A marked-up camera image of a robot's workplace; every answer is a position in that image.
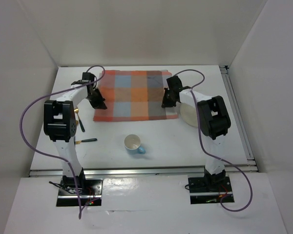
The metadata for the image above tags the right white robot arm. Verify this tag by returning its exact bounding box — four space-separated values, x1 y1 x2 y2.
162 76 231 192

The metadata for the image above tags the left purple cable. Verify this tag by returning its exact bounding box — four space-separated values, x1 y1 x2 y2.
19 65 106 219

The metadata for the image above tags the gold fork green handle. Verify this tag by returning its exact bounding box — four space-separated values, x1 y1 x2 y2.
77 115 85 132

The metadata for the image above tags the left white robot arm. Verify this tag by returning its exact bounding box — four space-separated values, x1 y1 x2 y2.
43 72 107 195

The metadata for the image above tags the gold knife green handle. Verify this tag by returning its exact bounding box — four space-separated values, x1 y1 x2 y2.
74 138 97 144

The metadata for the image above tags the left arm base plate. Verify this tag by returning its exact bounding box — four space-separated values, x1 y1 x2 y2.
56 178 103 207

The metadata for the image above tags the light blue mug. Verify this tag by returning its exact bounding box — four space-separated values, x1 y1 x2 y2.
124 134 146 155

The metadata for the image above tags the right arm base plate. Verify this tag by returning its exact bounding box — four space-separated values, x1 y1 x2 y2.
184 176 234 204

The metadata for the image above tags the gold spoon green handle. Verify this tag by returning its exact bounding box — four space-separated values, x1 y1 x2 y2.
74 108 80 124

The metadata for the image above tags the aluminium rail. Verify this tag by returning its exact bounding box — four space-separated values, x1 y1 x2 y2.
29 161 259 177
219 65 257 166

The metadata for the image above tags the aluminium right side rail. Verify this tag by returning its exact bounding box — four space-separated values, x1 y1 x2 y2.
219 65 257 166

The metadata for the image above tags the orange blue checkered cloth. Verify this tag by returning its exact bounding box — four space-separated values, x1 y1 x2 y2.
93 70 178 122

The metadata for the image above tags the aluminium front rail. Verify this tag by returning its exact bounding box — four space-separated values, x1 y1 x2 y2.
29 161 259 177

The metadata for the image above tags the cream ceramic plate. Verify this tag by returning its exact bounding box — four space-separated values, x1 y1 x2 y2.
180 103 198 128

